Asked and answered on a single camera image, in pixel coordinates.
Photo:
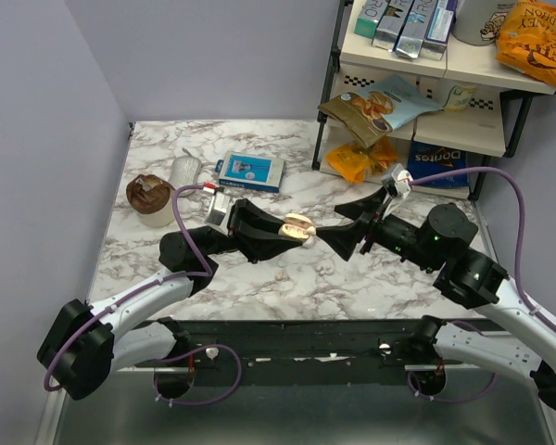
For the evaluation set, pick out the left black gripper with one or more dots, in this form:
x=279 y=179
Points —
x=255 y=233

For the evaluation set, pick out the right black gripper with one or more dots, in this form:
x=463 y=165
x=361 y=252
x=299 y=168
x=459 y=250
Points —
x=341 y=238

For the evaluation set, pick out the beige earbud charging case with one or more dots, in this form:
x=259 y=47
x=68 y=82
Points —
x=297 y=226

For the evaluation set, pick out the beige earbud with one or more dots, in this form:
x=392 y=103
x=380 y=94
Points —
x=281 y=276

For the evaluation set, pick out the white earbud charging case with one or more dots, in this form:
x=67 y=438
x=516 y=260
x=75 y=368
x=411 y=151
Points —
x=309 y=243

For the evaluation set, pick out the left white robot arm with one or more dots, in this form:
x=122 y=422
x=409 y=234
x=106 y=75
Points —
x=87 y=341

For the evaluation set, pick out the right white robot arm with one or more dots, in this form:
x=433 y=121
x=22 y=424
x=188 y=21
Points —
x=469 y=278

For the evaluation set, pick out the blue Harry's razor box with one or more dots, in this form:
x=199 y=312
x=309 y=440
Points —
x=250 y=172

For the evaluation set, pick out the orange snack bag lower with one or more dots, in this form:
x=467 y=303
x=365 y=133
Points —
x=356 y=163

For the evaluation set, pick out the blue Doritos bag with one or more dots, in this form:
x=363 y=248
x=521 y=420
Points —
x=426 y=160

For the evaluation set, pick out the gold blue snack bag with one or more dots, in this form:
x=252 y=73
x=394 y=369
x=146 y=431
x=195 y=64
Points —
x=376 y=110

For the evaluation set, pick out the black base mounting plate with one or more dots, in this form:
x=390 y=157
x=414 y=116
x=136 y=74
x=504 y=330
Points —
x=216 y=354

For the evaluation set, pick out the teal toothpaste box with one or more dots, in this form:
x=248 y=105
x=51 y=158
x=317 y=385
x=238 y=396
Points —
x=369 y=17

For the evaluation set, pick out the orange kettle chips bag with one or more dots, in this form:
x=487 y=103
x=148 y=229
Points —
x=526 y=41

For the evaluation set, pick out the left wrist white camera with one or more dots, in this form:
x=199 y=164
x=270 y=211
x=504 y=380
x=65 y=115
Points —
x=219 y=209

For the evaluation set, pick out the wrist white camera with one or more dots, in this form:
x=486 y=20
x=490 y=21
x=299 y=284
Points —
x=219 y=209
x=396 y=180

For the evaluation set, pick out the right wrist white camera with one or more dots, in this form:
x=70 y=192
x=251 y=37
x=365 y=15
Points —
x=396 y=180

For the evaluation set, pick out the black frame shelf rack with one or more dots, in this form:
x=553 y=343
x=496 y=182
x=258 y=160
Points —
x=492 y=124

